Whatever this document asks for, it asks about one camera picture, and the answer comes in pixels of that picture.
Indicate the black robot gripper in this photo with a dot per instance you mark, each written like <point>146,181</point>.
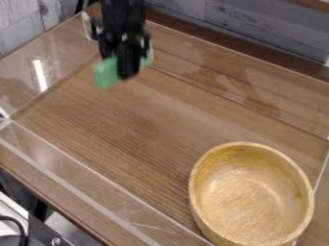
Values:
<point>122,22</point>

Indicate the green rectangular block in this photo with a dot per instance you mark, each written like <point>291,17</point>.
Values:
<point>105,70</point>

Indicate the brown wooden bowl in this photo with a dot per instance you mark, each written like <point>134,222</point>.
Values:
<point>251,196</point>

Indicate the clear acrylic corner bracket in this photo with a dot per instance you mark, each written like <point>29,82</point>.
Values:
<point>89,27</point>

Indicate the clear acrylic barrier wall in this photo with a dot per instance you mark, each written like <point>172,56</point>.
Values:
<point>106,153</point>

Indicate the black metal bracket with bolt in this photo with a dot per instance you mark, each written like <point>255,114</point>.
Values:
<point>42,235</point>

